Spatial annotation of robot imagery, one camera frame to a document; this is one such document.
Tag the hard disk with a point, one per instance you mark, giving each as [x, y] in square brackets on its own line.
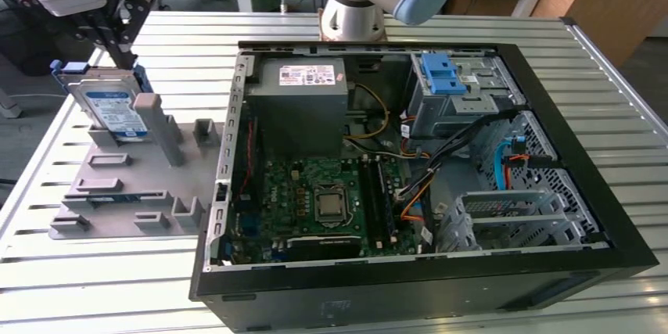
[110, 107]

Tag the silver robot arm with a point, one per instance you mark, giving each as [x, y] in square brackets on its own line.
[355, 17]

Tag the silver disk bay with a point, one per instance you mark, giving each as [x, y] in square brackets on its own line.
[522, 224]

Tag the black mesh bin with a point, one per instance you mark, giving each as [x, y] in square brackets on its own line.
[31, 56]

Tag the grey stand foot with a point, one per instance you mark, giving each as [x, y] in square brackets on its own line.
[11, 109]

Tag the grey parts rack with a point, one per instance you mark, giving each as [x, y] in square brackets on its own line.
[137, 177]

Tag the grey power supply unit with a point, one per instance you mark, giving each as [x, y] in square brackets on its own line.
[298, 123]

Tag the RAM stick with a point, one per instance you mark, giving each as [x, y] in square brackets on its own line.
[113, 198]

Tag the black case fan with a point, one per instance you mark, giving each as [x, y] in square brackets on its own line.
[242, 177]

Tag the green motherboard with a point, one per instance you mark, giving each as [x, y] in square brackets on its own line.
[293, 209]

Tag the metal CPU socket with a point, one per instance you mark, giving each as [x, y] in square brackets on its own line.
[315, 209]

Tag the silver CPU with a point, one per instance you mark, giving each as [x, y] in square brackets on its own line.
[331, 204]

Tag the black RAM slot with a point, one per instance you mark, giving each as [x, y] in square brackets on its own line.
[387, 201]
[371, 201]

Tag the black graphics card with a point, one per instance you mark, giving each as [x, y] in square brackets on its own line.
[323, 246]

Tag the silver drive cage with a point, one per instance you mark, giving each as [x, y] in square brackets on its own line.
[470, 107]

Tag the black PC case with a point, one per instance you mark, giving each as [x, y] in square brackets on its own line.
[366, 295]

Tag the blue plastic drive bracket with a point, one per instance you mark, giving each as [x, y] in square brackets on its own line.
[443, 76]

